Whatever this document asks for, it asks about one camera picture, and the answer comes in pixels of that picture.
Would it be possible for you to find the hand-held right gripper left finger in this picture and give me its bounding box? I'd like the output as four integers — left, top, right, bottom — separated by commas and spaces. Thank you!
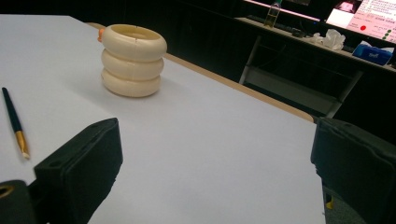
33, 117, 124, 224

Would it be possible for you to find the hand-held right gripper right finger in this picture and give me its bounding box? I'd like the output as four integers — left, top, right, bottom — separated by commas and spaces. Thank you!
310, 117, 396, 224

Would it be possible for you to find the dark makeup brush gold ferrule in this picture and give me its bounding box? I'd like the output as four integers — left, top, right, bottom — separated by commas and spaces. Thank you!
1, 87, 31, 161

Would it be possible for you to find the cream ringed pen holder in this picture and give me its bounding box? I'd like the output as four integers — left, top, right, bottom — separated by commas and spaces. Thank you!
97, 23, 168, 98

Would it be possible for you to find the blue tissue pack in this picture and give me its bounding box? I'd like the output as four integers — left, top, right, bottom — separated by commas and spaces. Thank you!
352, 41, 395, 66

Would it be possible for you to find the crumpled white tissue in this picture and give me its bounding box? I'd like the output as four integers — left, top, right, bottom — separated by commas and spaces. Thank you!
310, 29, 347, 51

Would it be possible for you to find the computer monitor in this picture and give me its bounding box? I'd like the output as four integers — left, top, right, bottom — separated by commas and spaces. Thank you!
325, 0, 396, 44

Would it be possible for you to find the black keyboard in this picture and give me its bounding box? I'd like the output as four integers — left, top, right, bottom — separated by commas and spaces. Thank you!
247, 14, 307, 38

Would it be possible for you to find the clear bottle yellow liquid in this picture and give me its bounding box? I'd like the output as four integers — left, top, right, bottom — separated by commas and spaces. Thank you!
263, 0, 283, 28

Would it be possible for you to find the background desk with metal frame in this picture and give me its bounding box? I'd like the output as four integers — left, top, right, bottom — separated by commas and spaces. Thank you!
234, 17, 396, 119

